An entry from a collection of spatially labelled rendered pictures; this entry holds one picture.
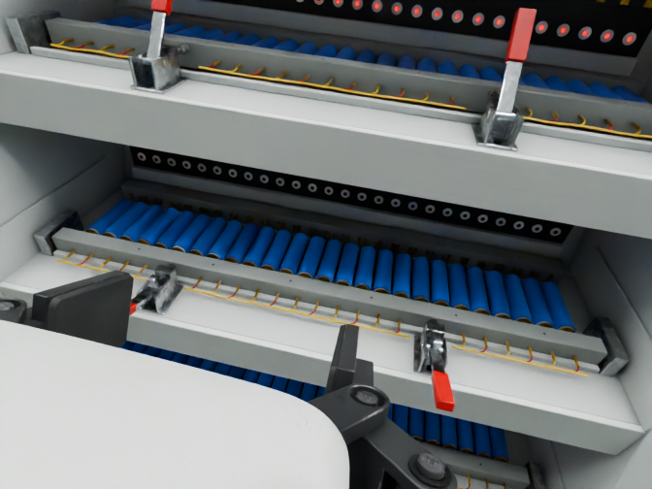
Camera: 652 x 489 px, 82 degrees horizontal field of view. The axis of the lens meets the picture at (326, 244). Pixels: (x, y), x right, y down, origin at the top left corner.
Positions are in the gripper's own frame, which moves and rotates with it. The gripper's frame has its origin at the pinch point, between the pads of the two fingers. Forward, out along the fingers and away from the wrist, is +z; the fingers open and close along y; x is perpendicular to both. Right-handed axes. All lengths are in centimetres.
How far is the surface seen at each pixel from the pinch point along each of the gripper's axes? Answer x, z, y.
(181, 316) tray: -8.3, 20.1, -11.0
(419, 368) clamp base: -7.5, 19.4, 11.6
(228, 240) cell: -1.5, 27.8, -10.5
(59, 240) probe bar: -4.4, 22.8, -26.8
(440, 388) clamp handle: -6.5, 14.3, 12.3
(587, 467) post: -15.5, 24.2, 30.7
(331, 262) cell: -1.4, 27.3, 1.5
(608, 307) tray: 0.1, 27.5, 30.1
